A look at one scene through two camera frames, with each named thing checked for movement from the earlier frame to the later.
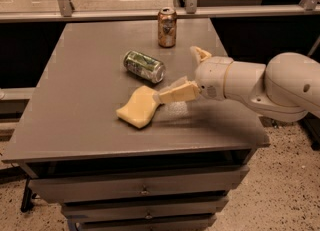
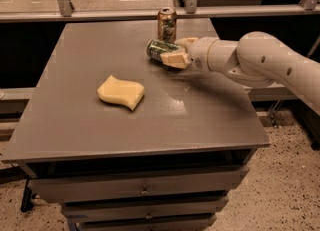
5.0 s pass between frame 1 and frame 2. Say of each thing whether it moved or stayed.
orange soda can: stayed
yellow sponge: moved
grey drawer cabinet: stayed
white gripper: moved
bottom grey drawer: stayed
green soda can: moved
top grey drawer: stayed
